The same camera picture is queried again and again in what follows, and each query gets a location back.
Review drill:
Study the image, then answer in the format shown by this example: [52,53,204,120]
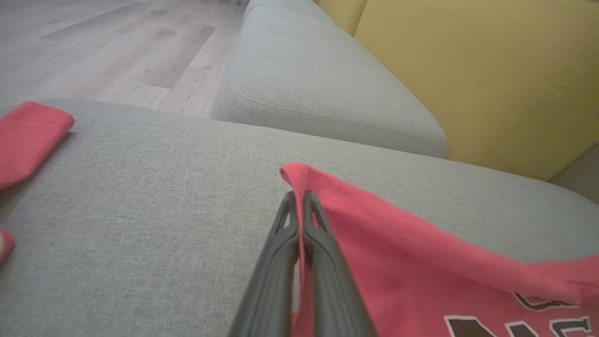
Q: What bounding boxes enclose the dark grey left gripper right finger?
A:
[303,190,377,337]

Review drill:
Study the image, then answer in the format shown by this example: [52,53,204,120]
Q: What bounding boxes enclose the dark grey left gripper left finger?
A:
[228,191,300,337]

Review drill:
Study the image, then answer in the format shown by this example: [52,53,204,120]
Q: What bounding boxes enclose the red printed jersey shirt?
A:
[0,102,599,337]

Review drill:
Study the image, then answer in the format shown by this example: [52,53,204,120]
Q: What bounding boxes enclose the grey sofa chaise cushion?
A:
[0,98,599,337]

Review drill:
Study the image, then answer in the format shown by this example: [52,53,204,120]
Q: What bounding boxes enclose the grey sofa seat cushion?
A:
[243,0,335,24]
[211,5,447,159]

